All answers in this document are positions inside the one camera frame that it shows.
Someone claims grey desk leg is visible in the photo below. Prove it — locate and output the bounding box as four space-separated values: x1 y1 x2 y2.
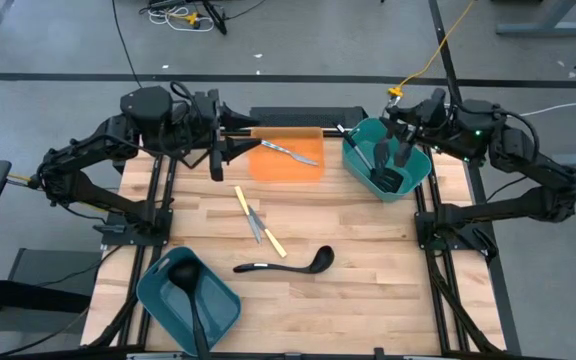
495 0 576 39

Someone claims dark teal plastic bin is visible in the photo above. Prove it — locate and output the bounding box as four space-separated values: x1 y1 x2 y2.
135 246 243 357

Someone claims long black cable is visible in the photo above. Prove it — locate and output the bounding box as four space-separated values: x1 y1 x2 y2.
111 0 144 90

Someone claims black slotted spatula steel handle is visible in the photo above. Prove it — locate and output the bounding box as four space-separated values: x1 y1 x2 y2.
334 123 405 195

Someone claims black cart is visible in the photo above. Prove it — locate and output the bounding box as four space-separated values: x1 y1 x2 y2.
0 247 103 359

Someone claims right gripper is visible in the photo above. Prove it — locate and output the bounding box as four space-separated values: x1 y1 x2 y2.
372 88 452 172

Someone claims black perforated metal box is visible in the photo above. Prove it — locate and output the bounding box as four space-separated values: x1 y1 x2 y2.
255 105 368 129

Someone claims light teal plastic bin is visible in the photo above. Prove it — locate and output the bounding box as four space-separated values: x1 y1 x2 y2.
342 115 433 203

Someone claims yellow power cable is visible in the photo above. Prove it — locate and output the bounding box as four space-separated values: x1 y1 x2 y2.
386 0 477 99

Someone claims white floor cable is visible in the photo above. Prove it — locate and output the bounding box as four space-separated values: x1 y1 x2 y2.
517 92 576 117

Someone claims small black ladle white label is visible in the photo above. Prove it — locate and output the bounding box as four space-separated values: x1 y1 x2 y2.
232 244 336 275

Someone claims white cable bundle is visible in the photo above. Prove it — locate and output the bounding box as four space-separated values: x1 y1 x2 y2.
146 5 216 34

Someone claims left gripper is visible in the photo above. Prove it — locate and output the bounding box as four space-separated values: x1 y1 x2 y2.
186 88 265 182

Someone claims large black ladle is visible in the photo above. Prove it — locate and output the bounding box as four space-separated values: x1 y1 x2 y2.
167 258 213 360

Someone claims black aluminium rig frame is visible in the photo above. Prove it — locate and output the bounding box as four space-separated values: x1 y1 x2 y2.
87 125 507 354

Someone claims orange translucent plastic tray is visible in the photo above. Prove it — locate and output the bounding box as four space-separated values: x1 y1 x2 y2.
248 126 325 182

